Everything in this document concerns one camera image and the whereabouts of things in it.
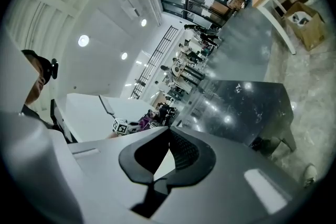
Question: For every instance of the cardboard box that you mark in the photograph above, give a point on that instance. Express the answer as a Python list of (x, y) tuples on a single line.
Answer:
[(312, 34)]

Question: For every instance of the person's shoe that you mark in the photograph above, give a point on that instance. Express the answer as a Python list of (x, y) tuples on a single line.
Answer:
[(309, 174)]

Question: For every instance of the purple cloth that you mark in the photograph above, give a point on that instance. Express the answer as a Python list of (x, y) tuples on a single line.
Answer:
[(145, 121)]

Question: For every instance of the wooden table with black legs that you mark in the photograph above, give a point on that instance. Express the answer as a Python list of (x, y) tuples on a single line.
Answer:
[(178, 70)]

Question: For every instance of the black metal railing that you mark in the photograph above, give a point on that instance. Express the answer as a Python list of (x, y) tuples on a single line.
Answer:
[(155, 60)]

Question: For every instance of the black chest-mounted device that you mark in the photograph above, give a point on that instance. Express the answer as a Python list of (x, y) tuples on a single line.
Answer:
[(59, 123)]

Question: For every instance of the black head-mounted camera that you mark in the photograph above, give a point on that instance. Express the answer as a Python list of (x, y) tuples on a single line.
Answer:
[(54, 68)]

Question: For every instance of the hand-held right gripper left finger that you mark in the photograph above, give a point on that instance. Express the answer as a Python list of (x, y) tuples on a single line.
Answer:
[(105, 154)]

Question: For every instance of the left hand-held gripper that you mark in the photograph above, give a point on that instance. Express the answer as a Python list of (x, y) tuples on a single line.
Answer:
[(120, 127)]

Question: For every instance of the white ceiling air conditioner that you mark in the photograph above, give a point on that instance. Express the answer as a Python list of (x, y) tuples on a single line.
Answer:
[(132, 6)]

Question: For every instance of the round ceiling light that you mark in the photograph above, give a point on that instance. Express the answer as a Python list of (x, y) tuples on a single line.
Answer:
[(83, 40), (143, 22), (124, 55)]

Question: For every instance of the thin black-framed panel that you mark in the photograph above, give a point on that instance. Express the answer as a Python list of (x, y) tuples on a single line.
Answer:
[(106, 105)]

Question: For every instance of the person's head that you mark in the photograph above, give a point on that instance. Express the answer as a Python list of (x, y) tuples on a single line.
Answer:
[(36, 81)]

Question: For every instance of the black marble counter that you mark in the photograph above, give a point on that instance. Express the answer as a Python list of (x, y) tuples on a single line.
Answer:
[(249, 112)]

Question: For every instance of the person's torso in black shirt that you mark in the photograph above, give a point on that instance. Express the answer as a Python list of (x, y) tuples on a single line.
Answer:
[(32, 114)]

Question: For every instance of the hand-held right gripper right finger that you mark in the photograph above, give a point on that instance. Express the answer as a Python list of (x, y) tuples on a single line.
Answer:
[(231, 165)]

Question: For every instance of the person's left forearm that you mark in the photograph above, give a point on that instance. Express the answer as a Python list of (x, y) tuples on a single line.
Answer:
[(112, 135)]

